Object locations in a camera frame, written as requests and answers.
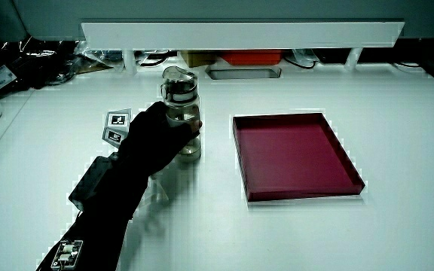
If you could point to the person's left hand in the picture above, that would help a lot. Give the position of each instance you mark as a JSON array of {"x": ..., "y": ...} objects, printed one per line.
[{"x": 149, "y": 139}]

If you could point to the clear plastic water bottle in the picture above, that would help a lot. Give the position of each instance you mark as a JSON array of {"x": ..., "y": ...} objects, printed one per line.
[{"x": 181, "y": 94}]

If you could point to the clear plastic bag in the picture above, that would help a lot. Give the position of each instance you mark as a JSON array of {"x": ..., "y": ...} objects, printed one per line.
[{"x": 98, "y": 56}]

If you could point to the brown cardboard box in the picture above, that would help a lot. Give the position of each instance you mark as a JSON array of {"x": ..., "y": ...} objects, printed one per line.
[{"x": 198, "y": 58}]

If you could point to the white desk shelf riser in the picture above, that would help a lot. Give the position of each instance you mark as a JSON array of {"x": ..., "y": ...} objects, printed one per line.
[{"x": 239, "y": 34}]

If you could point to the orange box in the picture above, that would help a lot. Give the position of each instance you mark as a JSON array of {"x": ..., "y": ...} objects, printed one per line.
[{"x": 252, "y": 57}]

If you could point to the black forearm tracker box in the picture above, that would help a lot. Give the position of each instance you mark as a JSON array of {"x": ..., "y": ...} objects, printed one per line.
[{"x": 89, "y": 180}]

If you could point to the black plastic bag with label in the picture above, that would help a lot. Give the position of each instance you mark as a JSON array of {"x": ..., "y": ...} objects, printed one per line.
[{"x": 32, "y": 66}]

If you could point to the dark red square tray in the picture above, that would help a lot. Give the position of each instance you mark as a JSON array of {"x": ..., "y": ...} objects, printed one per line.
[{"x": 292, "y": 154}]

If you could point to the grey rectangular tray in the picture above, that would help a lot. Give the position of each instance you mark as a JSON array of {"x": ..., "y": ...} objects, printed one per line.
[{"x": 243, "y": 73}]

